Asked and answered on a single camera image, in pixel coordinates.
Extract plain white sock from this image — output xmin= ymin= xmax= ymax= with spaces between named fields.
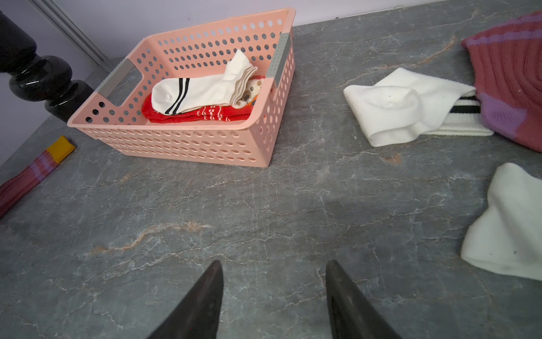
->
xmin=344 ymin=68 xmax=475 ymax=148

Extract white sock navy stripes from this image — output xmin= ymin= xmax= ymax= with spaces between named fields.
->
xmin=423 ymin=93 xmax=494 ymax=137

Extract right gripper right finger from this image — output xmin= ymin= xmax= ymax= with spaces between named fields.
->
xmin=325 ymin=260 xmax=400 ymax=338

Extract pink plastic basket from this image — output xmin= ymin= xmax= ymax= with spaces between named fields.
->
xmin=68 ymin=8 xmax=296 ymax=168

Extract red christmas sock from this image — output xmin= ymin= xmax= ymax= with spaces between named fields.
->
xmin=141 ymin=76 xmax=264 ymax=124

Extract purple striped sock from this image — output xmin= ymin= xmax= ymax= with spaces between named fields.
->
xmin=1 ymin=136 xmax=76 ymax=217
xmin=462 ymin=11 xmax=541 ymax=151

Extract white sock black stripes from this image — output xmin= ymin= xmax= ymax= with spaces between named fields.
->
xmin=460 ymin=162 xmax=541 ymax=281

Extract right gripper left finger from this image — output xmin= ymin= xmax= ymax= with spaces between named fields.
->
xmin=149 ymin=260 xmax=224 ymax=339

